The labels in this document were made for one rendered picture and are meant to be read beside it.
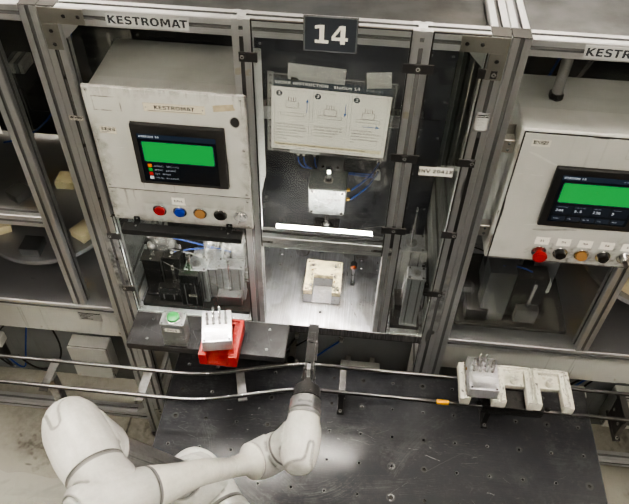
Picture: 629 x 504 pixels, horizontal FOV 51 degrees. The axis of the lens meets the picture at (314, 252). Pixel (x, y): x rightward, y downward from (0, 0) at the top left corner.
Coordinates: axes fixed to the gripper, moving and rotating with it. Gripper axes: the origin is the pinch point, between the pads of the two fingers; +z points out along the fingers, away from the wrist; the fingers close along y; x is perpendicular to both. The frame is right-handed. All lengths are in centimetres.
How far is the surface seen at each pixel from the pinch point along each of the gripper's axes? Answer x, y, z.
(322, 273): 0.4, -14.7, 40.5
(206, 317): 35.5, -6.7, 10.2
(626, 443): -141, -113, 41
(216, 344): 31.4, -12.0, 3.8
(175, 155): 40, 52, 18
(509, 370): -66, -25, 13
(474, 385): -52, -20, 3
